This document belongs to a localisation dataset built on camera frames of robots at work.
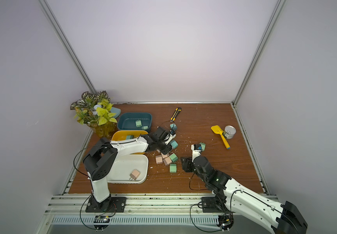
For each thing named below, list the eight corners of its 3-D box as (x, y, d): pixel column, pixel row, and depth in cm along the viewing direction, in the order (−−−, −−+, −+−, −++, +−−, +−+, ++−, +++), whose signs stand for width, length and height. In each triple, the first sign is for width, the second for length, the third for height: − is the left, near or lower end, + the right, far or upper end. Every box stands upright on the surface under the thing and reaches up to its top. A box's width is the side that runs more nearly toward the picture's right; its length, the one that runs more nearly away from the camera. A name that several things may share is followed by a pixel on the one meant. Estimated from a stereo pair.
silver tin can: (224, 139, 100) (226, 135, 95) (222, 129, 105) (224, 125, 101) (235, 139, 100) (238, 134, 95) (232, 129, 105) (234, 125, 101)
